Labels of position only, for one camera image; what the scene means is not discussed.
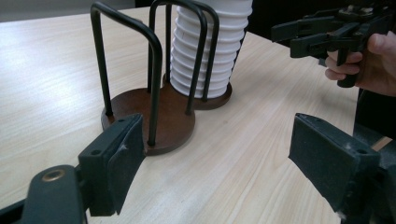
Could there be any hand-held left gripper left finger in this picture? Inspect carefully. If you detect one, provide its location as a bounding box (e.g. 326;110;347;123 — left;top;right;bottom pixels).
78;113;147;217

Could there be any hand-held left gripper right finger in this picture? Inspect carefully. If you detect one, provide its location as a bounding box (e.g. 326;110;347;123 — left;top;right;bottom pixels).
288;112;381;216

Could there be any wooden cup holder black wire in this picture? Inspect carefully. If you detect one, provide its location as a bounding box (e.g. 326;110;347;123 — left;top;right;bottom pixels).
90;0;233;157

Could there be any stack of white paper cups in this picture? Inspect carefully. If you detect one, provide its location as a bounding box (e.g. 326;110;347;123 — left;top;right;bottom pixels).
169;0;254;99

